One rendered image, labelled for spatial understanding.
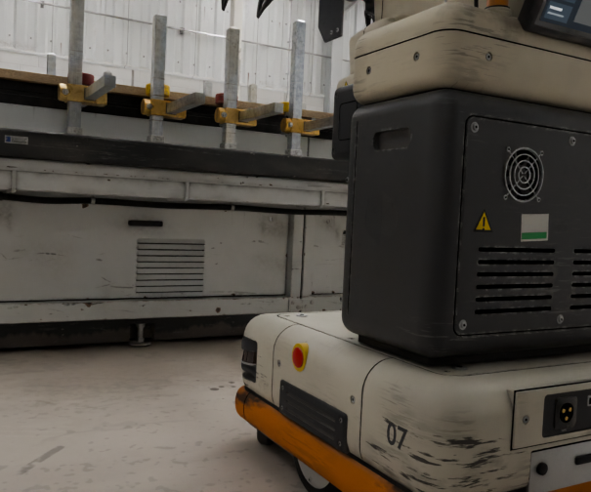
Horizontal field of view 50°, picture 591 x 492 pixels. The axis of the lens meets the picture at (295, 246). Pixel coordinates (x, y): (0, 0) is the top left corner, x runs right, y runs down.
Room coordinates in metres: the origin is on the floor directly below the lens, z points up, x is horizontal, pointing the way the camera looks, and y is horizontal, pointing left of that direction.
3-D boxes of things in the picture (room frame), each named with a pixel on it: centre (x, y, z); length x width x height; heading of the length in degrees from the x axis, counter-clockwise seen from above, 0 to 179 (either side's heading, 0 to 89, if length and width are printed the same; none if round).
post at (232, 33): (2.17, 0.24, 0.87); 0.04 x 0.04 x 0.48; 29
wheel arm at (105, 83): (1.89, 0.61, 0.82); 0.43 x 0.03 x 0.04; 29
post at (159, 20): (2.05, 0.46, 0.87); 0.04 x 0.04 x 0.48; 29
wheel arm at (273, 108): (2.13, 0.17, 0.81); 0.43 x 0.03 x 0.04; 29
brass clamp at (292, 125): (2.30, 0.00, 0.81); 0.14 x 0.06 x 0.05; 119
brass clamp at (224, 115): (2.18, 0.22, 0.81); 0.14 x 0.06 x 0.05; 119
